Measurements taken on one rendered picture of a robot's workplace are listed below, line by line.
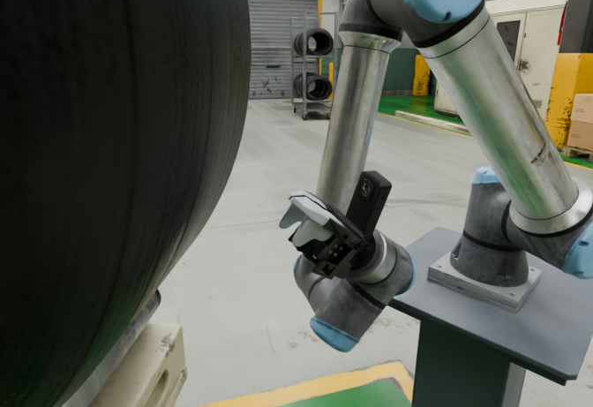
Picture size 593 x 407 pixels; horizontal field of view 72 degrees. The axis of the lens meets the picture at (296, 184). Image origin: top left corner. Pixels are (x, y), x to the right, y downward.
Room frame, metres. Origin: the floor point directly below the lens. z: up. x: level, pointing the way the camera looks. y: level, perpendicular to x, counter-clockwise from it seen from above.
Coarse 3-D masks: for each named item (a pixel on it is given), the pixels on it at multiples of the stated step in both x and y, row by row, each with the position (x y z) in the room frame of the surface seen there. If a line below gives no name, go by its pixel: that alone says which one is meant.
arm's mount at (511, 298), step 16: (448, 256) 1.02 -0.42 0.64; (432, 272) 0.94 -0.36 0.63; (448, 272) 0.92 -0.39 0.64; (464, 288) 0.89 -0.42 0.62; (480, 288) 0.86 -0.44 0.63; (496, 288) 0.86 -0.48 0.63; (512, 288) 0.86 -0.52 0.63; (528, 288) 0.87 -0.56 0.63; (496, 304) 0.83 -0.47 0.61; (512, 304) 0.81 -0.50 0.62
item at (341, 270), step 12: (336, 216) 0.53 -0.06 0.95; (348, 216) 0.57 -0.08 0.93; (312, 240) 0.53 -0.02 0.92; (336, 240) 0.51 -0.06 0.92; (372, 240) 0.58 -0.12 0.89; (312, 252) 0.51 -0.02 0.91; (324, 252) 0.51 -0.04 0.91; (336, 252) 0.52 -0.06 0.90; (348, 252) 0.52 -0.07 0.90; (360, 252) 0.58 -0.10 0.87; (372, 252) 0.57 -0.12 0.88; (324, 264) 0.50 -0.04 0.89; (336, 264) 0.52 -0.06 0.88; (348, 264) 0.56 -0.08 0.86; (360, 264) 0.56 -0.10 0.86; (324, 276) 0.51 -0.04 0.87; (336, 276) 0.56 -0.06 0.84
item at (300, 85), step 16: (304, 16) 7.62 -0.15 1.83; (336, 16) 7.73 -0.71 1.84; (304, 32) 7.63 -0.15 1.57; (320, 32) 7.84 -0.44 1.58; (336, 32) 7.73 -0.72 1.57; (304, 48) 7.63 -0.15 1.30; (320, 48) 8.49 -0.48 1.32; (336, 48) 7.74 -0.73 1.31; (304, 64) 7.63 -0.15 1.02; (304, 80) 7.63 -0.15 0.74; (320, 80) 8.21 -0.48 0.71; (304, 96) 7.63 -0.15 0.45; (320, 96) 8.09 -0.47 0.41; (304, 112) 7.70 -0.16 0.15
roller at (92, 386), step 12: (156, 300) 0.40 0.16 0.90; (144, 312) 0.37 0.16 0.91; (132, 324) 0.35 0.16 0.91; (144, 324) 0.37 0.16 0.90; (120, 336) 0.33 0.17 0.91; (132, 336) 0.34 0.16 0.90; (120, 348) 0.32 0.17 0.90; (108, 360) 0.30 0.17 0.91; (120, 360) 0.32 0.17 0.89; (96, 372) 0.28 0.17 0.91; (108, 372) 0.29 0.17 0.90; (84, 384) 0.27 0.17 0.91; (96, 384) 0.28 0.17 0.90; (72, 396) 0.25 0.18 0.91; (84, 396) 0.26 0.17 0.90
